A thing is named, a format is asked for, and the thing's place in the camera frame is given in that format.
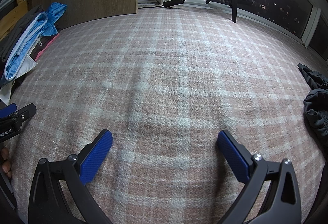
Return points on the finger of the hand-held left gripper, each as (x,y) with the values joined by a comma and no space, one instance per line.
(7,110)
(25,111)

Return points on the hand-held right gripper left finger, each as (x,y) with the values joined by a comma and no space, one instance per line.
(96,154)

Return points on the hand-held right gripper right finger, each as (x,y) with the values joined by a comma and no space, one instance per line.
(233,157)

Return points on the person's left hand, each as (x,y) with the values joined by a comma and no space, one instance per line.
(5,162)

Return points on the white cloth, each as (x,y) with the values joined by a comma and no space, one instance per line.
(6,93)

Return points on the pink garment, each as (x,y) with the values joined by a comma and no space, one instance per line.
(42,54)

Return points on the dark grey jacket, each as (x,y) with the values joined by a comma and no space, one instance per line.
(15,31)

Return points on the black garment yellow stripes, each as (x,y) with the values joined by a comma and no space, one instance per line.
(316,113)

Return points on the light blue jacket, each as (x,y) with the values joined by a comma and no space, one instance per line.
(52,12)

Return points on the knotty pine board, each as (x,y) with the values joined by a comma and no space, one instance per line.
(18,8)

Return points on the pink white plaid blanket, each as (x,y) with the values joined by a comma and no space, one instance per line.
(164,72)

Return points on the dark grey garment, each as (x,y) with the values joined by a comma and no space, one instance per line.
(314,76)

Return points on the black power brick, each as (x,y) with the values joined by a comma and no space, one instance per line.
(173,3)

